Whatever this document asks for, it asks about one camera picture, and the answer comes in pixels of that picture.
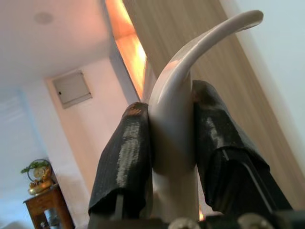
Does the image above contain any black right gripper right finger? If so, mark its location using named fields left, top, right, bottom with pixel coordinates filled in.
left=191, top=80, right=294, bottom=213

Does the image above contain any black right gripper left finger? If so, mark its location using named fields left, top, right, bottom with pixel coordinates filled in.
left=88, top=102, right=153, bottom=219

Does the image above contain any white curved dustpan handle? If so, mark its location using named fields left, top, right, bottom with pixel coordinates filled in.
left=148, top=9, right=264, bottom=223

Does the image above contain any brown wooden cabinet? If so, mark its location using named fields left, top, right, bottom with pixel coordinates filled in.
left=22, top=183, right=75, bottom=229

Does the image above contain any gold ornament with green plant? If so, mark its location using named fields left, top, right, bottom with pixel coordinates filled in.
left=20, top=159, right=58, bottom=196

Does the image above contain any white wall access panel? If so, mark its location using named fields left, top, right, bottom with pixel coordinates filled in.
left=52, top=71, right=93, bottom=107

